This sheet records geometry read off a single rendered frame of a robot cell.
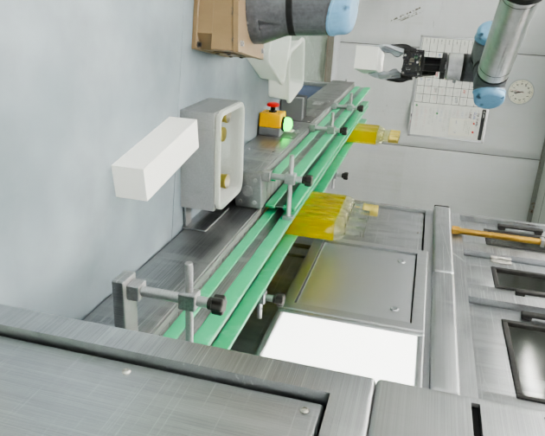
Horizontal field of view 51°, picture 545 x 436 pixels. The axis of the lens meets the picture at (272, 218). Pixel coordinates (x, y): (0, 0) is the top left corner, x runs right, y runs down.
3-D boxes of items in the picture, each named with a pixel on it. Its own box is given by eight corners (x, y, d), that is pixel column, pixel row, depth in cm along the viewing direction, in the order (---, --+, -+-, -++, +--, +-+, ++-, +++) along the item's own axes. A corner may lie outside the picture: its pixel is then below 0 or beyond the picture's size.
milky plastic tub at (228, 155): (182, 208, 130) (219, 213, 128) (181, 109, 122) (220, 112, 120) (209, 185, 146) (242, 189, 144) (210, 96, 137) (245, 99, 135)
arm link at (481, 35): (509, 52, 141) (500, 80, 150) (509, 16, 145) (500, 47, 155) (476, 52, 142) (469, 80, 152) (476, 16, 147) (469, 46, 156)
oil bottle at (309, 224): (266, 231, 156) (343, 243, 152) (266, 212, 154) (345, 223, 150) (271, 224, 162) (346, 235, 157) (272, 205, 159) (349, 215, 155)
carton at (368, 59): (356, 45, 156) (378, 47, 155) (364, 53, 179) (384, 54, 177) (353, 68, 157) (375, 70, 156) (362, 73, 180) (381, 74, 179)
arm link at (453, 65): (463, 54, 162) (458, 84, 164) (445, 53, 163) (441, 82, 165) (464, 52, 155) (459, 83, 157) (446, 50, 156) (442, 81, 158)
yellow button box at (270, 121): (257, 134, 182) (279, 137, 181) (258, 111, 180) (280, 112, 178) (263, 130, 189) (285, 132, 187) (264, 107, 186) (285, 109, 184)
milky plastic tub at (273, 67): (257, 85, 180) (284, 87, 178) (237, 59, 158) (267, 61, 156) (266, 31, 181) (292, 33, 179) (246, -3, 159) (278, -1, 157)
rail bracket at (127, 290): (82, 349, 90) (218, 377, 85) (73, 251, 84) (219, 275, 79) (99, 332, 94) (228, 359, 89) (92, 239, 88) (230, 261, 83)
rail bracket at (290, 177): (259, 217, 146) (308, 224, 144) (262, 153, 140) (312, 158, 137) (263, 213, 149) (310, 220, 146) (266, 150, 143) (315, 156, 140)
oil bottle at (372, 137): (333, 140, 258) (397, 147, 252) (335, 128, 256) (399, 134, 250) (336, 137, 263) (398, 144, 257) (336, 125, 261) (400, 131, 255)
